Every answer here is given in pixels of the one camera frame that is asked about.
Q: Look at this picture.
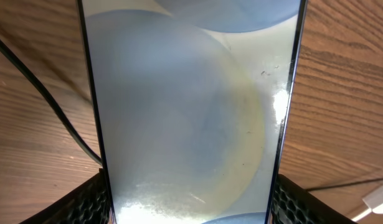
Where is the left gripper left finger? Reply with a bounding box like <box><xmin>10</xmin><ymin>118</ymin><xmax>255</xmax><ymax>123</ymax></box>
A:
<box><xmin>21</xmin><ymin>169</ymin><xmax>110</xmax><ymax>224</ymax></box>

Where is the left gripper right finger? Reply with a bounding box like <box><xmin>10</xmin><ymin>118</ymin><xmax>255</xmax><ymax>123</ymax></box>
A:
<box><xmin>271</xmin><ymin>174</ymin><xmax>356</xmax><ymax>224</ymax></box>

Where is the Samsung Galaxy smartphone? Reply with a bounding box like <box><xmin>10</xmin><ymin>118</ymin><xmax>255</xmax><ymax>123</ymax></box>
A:
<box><xmin>77</xmin><ymin>0</ymin><xmax>307</xmax><ymax>223</ymax></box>

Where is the black USB charging cable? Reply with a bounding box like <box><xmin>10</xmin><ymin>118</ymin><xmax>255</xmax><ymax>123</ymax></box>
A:
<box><xmin>0</xmin><ymin>30</ymin><xmax>103</xmax><ymax>166</ymax></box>

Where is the white power strip cord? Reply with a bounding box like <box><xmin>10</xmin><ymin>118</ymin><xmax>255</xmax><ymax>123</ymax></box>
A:
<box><xmin>349</xmin><ymin>180</ymin><xmax>383</xmax><ymax>222</ymax></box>

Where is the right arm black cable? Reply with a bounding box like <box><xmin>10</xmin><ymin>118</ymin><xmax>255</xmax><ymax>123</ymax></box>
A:
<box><xmin>305</xmin><ymin>176</ymin><xmax>383</xmax><ymax>192</ymax></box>

